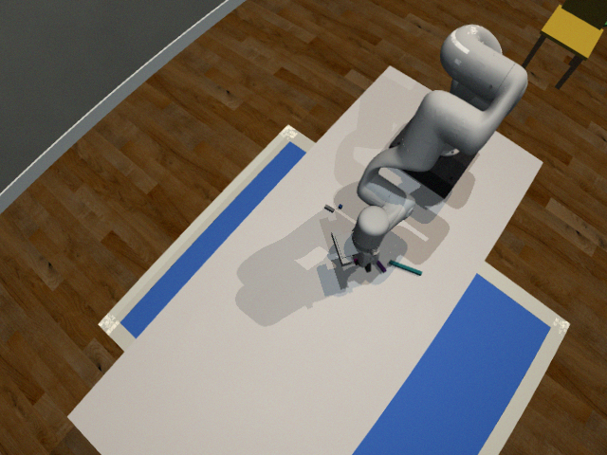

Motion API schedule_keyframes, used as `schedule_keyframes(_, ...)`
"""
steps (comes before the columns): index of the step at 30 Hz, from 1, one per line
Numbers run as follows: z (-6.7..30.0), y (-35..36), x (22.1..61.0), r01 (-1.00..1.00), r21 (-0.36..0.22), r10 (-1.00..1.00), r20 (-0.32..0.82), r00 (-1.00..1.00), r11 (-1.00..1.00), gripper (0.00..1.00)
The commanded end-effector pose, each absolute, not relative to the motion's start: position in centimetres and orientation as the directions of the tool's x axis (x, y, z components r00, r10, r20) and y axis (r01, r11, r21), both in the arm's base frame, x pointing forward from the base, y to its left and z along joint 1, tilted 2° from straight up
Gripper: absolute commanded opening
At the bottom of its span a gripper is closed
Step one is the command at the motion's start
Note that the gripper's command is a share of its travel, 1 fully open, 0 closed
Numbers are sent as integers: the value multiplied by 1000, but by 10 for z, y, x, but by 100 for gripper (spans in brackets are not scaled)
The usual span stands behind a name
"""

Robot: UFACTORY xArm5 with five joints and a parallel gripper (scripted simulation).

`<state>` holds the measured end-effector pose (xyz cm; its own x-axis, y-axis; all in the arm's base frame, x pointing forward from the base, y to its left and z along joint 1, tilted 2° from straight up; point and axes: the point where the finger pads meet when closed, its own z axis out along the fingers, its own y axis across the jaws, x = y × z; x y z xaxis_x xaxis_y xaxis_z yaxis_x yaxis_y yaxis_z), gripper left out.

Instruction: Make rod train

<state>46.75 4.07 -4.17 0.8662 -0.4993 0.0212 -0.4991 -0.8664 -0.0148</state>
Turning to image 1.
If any teal rod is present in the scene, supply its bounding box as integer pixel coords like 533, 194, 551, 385
389, 260, 422, 275

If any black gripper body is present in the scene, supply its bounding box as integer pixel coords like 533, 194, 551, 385
356, 247, 379, 268

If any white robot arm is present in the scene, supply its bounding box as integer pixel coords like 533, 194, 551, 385
331, 25, 528, 267

